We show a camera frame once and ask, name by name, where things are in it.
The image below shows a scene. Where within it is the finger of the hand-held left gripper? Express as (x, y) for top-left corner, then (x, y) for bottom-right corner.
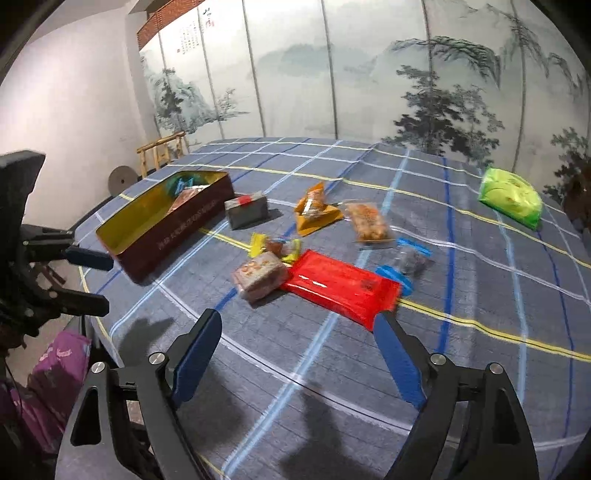
(44, 281), (110, 317)
(21, 224), (115, 272)

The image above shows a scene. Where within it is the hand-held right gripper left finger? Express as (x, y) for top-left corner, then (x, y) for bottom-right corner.
(60, 308), (223, 480)

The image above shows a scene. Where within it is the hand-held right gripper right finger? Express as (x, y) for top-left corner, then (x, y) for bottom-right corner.
(373, 311), (541, 480)

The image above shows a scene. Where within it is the red snack packet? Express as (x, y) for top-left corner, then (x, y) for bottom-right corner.
(279, 249), (402, 333)

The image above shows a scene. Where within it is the pink-brown snack packet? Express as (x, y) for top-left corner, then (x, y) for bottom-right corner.
(232, 251), (289, 303)

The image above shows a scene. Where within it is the dark red tin box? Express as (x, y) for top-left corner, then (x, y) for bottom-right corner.
(95, 170), (235, 283)

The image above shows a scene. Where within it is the yellow-wrapped candy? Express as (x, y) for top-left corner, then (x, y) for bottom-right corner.
(249, 232), (302, 265)

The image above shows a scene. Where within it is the grey packet with red label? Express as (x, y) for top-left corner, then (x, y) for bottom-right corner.
(224, 193), (271, 230)

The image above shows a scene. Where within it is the clear packet of fried snacks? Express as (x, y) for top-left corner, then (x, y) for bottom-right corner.
(344, 199), (395, 250)

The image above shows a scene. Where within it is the purple bag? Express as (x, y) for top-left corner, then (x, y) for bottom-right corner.
(0, 330), (92, 457)

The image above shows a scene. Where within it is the blue plaid tablecloth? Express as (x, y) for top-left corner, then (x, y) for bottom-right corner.
(74, 137), (591, 480)

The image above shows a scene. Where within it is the round grey stone disc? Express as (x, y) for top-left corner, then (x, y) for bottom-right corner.
(108, 166), (139, 193)

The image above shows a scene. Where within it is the clear packet with blue ends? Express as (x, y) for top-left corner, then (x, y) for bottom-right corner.
(375, 237), (435, 298)

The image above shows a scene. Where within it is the teal snack packet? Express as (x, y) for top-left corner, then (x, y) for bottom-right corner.
(167, 174), (201, 195)

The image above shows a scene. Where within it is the wooden chair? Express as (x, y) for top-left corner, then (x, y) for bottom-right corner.
(137, 131), (190, 178)

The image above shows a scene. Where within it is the orange triangular snack packet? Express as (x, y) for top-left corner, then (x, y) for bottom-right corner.
(295, 205), (345, 237)

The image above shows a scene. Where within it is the small orange snack packet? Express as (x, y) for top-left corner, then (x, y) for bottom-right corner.
(295, 181), (328, 217)

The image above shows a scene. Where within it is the green snack bag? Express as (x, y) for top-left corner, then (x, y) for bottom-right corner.
(479, 167), (543, 230)

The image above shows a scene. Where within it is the painted landscape folding screen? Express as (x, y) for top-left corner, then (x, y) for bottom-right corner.
(139, 0), (591, 199)

